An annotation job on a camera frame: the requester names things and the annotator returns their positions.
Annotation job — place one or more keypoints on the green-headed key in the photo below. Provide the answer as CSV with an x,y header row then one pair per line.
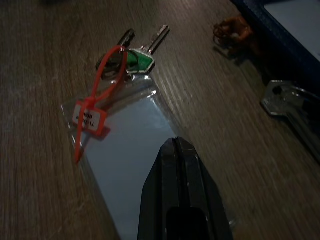
x,y
142,61

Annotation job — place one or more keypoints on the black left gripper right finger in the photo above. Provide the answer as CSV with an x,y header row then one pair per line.
x,y
207,200

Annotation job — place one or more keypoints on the silver key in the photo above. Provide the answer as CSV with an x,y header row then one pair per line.
x,y
277,100

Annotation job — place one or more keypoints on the dark-headed key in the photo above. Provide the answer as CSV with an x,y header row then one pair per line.
x,y
112,67

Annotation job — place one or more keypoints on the red plastic seal tag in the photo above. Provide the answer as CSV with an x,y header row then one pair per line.
x,y
103,123

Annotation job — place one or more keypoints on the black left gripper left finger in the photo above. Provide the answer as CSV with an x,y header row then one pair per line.
x,y
160,195

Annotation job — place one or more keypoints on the brown knotted key charm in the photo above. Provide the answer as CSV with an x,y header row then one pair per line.
x,y
235,32

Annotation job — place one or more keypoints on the dark blue card holder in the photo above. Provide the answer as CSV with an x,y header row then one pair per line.
x,y
255,20

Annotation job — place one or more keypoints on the clear sleeve with white card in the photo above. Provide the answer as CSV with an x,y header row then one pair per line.
x,y
130,140

